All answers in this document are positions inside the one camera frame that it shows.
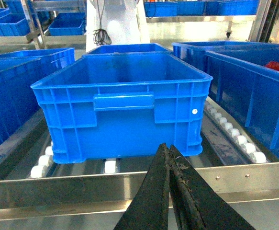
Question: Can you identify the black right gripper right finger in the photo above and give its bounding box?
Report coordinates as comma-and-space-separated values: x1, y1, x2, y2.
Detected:
168, 145, 254, 230

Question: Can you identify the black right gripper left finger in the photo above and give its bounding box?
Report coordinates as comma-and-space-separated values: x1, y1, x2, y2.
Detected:
114, 143, 169, 230

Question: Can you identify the blue bin with red parts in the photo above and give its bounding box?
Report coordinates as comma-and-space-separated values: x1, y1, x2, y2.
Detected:
205, 48, 279, 158

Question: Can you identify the blue bin front right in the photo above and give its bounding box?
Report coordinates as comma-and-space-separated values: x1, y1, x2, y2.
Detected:
31, 52, 212, 164

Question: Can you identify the blue bin far right rear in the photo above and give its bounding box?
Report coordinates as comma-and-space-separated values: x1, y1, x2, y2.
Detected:
172, 41, 279, 71

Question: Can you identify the blue bin front left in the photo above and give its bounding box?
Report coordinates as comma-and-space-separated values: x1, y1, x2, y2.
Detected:
0, 48, 75, 145

